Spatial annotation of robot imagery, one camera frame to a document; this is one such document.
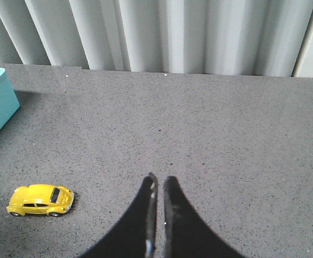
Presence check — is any yellow toy beetle car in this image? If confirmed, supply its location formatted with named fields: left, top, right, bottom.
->
left=6, top=184, right=75, bottom=217

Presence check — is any white pleated curtain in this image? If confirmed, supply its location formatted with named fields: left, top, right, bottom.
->
left=0, top=1, right=313, bottom=77

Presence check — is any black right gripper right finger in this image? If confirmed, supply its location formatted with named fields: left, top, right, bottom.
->
left=164, top=176, right=243, bottom=257

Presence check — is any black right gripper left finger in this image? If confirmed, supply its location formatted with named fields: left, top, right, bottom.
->
left=81, top=173, right=158, bottom=257

